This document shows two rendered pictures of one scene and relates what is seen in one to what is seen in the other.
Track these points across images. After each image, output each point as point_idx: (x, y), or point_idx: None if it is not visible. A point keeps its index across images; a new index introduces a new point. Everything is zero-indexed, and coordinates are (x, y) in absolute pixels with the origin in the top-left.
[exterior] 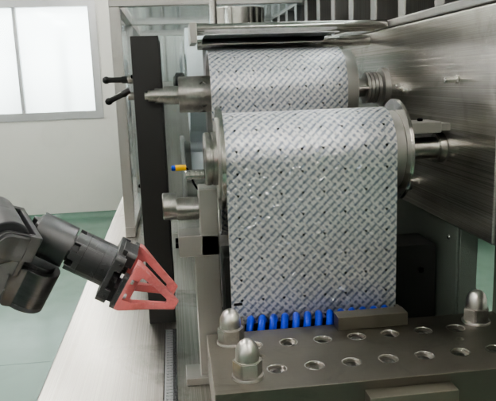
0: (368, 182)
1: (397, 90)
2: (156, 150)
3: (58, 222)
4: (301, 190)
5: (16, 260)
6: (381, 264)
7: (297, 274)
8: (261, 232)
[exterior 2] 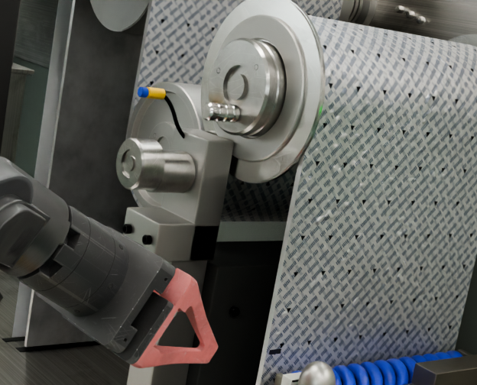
0: (468, 161)
1: (391, 15)
2: None
3: (35, 182)
4: (395, 163)
5: (7, 262)
6: (453, 288)
7: (360, 300)
8: (332, 228)
